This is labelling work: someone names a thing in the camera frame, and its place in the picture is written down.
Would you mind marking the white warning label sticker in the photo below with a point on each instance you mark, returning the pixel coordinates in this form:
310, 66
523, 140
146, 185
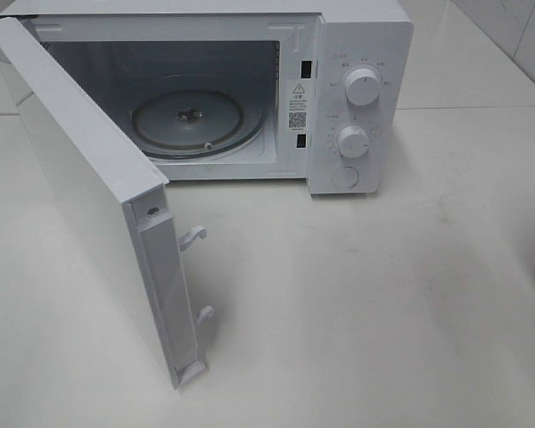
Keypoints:
298, 97

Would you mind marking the round white door button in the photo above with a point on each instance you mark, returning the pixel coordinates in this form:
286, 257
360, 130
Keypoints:
345, 177

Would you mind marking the white control knob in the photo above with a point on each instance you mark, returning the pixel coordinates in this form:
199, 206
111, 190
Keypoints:
352, 142
362, 85

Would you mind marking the white microwave door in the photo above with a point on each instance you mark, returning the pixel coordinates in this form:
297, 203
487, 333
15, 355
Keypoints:
111, 195

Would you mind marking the white microwave oven body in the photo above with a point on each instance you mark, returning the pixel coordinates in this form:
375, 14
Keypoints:
125, 53

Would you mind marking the glass microwave turntable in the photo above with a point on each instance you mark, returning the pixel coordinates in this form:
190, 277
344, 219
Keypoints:
195, 123

